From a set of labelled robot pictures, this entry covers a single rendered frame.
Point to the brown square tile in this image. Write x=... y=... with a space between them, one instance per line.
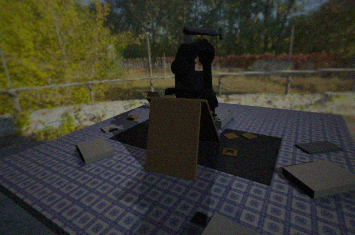
x=229 y=152
x=248 y=135
x=230 y=135

